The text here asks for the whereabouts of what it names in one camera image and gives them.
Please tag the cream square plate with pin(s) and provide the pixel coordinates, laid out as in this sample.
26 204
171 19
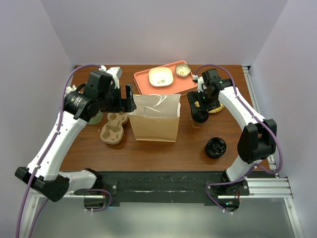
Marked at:
160 77

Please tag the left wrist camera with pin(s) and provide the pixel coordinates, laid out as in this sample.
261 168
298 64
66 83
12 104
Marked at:
116 73

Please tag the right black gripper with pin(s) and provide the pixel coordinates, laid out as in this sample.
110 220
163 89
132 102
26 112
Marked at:
194 96

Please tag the pink serving tray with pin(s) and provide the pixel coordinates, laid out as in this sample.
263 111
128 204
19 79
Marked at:
179 85

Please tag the small floral bowl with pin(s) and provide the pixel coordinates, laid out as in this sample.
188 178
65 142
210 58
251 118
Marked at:
182 70

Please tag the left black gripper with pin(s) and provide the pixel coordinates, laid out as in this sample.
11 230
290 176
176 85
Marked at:
123 104

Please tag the black coffee cup lid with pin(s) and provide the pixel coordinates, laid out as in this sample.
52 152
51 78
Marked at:
200 117

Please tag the green straw holder cup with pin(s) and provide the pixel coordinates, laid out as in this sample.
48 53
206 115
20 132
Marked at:
96 119

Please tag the wrapped white straw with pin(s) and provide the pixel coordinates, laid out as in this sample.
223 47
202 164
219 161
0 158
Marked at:
70 89

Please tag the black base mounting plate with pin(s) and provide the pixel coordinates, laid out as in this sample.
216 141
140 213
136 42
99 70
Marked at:
171 187

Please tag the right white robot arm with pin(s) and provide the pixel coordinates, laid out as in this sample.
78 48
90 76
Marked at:
258 137

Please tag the round woven yellow coaster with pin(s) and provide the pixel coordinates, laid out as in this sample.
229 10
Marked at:
216 110

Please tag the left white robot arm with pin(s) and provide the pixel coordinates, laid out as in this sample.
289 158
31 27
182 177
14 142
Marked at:
43 173

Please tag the brown paper bag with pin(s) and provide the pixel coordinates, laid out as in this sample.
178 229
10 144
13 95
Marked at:
156 117

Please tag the stack of black lids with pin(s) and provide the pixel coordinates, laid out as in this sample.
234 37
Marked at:
215 148

